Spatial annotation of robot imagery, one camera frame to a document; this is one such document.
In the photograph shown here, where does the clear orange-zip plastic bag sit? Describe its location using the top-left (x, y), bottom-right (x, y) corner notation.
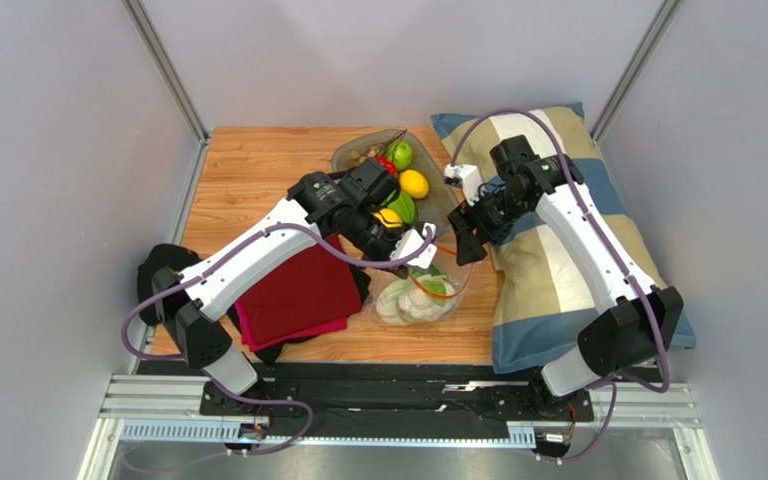
top-left (370, 243), bottom-right (477, 327)

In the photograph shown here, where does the pink folded cloth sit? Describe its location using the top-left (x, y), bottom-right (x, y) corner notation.
top-left (240, 318), bottom-right (348, 352)

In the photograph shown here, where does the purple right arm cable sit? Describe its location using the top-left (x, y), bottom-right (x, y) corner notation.
top-left (449, 108), bottom-right (672, 464)

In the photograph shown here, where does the grey transparent food tray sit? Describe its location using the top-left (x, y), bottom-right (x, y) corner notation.
top-left (331, 129), bottom-right (458, 238)

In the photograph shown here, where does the black folded cloth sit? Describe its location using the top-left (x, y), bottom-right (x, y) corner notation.
top-left (224, 259), bottom-right (376, 364)

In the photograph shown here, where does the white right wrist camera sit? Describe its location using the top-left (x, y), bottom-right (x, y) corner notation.
top-left (444, 164), bottom-right (483, 205)

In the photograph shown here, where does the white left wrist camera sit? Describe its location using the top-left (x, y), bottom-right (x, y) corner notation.
top-left (390, 230), bottom-right (437, 271)

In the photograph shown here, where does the toy lettuce head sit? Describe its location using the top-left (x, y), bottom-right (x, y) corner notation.
top-left (375, 270), bottom-right (455, 326)

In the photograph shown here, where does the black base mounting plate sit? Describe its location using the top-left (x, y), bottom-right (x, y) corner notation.
top-left (137, 359), bottom-right (625, 441)

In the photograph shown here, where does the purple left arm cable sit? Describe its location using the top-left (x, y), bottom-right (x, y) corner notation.
top-left (120, 222), bottom-right (437, 457)

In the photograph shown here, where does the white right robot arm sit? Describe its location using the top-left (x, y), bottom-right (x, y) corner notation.
top-left (444, 135), bottom-right (683, 398)

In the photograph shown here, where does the black cap with logo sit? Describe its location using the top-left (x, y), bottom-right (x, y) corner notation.
top-left (136, 242), bottom-right (202, 327)

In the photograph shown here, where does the green toy apple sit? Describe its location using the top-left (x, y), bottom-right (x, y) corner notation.
top-left (385, 140), bottom-right (414, 172)

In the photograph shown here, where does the green toy starfruit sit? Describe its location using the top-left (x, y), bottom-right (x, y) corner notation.
top-left (386, 191), bottom-right (417, 224)

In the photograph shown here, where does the red toy bell pepper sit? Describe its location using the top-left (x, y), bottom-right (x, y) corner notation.
top-left (375, 157), bottom-right (398, 177)

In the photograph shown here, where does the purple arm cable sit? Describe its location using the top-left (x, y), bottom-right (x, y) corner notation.
top-left (449, 108), bottom-right (672, 464)
top-left (120, 222), bottom-right (437, 457)

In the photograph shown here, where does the dark red folded cloth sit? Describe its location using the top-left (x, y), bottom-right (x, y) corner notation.
top-left (234, 234), bottom-right (364, 349)

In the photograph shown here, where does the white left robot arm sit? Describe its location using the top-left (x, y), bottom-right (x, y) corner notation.
top-left (151, 160), bottom-right (402, 394)

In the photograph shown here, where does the white toy cauliflower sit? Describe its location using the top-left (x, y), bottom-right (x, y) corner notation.
top-left (397, 279), bottom-right (456, 323)

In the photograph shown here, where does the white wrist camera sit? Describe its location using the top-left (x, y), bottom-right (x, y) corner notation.
top-left (444, 164), bottom-right (483, 205)
top-left (390, 230), bottom-right (437, 271)

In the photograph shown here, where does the brown longan bunch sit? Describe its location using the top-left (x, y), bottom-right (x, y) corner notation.
top-left (349, 129), bottom-right (407, 161)

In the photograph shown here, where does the aluminium front rail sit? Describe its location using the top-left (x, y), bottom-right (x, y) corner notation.
top-left (79, 362), bottom-right (718, 479)

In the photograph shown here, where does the yellow toy lemon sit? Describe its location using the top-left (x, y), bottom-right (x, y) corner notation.
top-left (374, 208), bottom-right (404, 228)
top-left (398, 169), bottom-right (430, 200)

